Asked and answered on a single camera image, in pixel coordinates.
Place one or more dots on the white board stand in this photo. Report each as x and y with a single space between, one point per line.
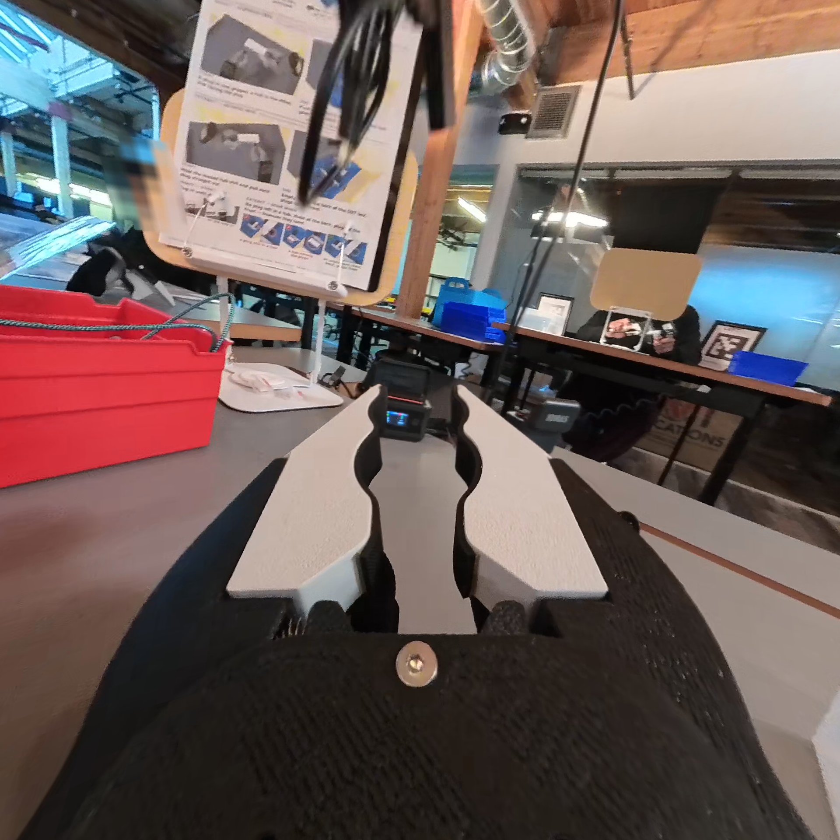
315 397

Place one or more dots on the grey wall vent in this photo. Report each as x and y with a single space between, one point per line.
553 110

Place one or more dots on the long wooden table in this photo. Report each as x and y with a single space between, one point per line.
709 374

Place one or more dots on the framed black-white marker tag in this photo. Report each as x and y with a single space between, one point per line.
732 344

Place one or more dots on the blue plastic bin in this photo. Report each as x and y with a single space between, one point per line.
768 367

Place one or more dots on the clear board stand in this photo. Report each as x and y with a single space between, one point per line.
627 325

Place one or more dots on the black portable power station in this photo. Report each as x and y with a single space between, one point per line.
403 384

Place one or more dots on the cardboard box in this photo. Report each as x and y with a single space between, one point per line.
689 436

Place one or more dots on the small black charger box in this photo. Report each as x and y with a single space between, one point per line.
558 423

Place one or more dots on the wooden post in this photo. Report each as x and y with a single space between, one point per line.
436 229

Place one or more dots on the silver ventilation duct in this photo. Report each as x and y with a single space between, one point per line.
508 39

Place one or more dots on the red plastic bin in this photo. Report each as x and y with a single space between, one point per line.
98 407

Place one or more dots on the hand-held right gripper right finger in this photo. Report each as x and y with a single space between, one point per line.
525 525

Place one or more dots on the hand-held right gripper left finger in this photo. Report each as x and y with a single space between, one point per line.
308 525

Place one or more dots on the wooden clipboard board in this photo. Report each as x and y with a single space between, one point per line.
646 279
177 111

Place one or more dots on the printed instruction sheet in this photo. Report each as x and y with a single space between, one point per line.
275 216

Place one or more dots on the stack of blue bins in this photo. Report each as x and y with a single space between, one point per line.
472 315

